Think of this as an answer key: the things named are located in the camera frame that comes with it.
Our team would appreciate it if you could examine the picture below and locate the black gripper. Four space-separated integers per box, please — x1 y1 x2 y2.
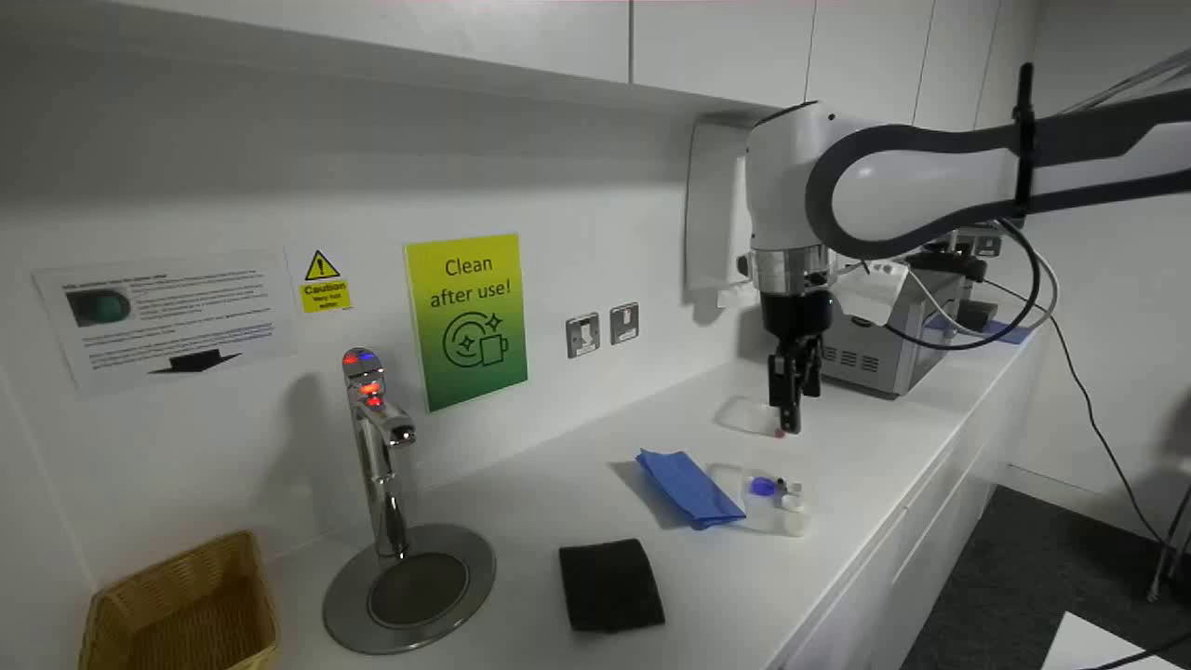
757 286 832 437

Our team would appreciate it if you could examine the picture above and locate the dark grey towel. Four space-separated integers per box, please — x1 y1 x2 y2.
556 534 668 635

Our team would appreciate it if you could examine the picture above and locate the white paper towel dispenser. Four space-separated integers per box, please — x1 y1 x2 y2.
682 110 762 298

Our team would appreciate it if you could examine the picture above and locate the stainless steel appliance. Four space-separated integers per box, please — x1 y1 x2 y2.
815 256 986 400

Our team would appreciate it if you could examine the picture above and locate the small clear plastic bottle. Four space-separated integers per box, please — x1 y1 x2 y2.
774 481 811 539

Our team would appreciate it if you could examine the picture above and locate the blue cloth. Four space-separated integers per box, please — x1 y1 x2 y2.
634 444 750 534

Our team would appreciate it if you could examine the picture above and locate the white lower counter cabinet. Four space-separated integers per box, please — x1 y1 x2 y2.
762 329 1051 670

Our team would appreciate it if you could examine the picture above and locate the green clean-after-use poster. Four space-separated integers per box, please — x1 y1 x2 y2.
401 231 531 416

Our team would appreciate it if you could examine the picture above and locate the white flat floor panel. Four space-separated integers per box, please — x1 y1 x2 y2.
1036 605 1176 670

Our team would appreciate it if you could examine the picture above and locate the chrome water tap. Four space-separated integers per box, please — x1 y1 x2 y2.
338 343 422 565

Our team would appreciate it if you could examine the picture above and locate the yellow warning sign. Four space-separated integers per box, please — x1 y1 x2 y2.
294 244 356 316

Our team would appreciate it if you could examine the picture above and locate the white printed info sheet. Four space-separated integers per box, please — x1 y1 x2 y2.
28 253 294 396

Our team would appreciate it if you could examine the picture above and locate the yellow wicker basket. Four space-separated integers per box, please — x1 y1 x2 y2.
73 528 284 670

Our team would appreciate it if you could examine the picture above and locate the silver wall switch plate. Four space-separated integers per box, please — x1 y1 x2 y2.
605 298 647 351
561 307 605 359

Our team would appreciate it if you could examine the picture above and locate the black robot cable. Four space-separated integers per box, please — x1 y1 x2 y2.
866 215 1191 552

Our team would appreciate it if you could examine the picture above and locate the black metal stand frame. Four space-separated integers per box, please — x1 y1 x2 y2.
1141 455 1191 605

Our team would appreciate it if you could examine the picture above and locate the white upper wall cabinet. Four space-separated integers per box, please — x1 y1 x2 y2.
0 0 1044 141

